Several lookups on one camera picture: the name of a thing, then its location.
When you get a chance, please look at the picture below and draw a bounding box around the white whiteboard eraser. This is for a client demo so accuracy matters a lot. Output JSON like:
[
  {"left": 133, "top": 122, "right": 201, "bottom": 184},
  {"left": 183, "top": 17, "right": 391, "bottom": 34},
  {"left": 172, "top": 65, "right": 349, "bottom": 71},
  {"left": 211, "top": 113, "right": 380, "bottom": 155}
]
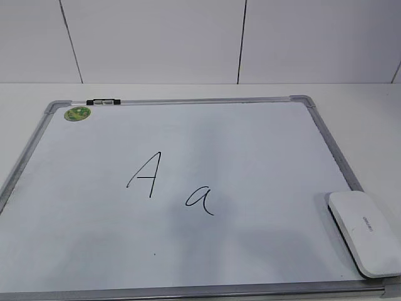
[{"left": 328, "top": 191, "right": 400, "bottom": 278}]

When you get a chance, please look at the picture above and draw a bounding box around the green round magnet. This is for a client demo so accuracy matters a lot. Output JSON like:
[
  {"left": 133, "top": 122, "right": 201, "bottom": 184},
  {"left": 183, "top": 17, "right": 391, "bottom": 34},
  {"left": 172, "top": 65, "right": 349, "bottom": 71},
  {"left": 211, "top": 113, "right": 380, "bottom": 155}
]
[{"left": 64, "top": 107, "right": 91, "bottom": 122}]

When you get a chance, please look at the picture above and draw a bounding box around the white board with aluminium frame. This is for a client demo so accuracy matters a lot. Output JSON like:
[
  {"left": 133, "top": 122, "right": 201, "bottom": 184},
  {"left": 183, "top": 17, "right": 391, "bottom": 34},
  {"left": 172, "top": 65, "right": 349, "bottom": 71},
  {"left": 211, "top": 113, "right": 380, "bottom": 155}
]
[{"left": 1, "top": 95, "right": 400, "bottom": 300}]

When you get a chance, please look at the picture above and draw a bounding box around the black and clear frame clip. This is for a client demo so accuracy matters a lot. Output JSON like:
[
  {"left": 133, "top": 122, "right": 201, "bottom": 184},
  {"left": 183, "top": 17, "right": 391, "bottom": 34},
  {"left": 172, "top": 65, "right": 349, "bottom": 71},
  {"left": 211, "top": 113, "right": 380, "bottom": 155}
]
[{"left": 86, "top": 98, "right": 121, "bottom": 106}]

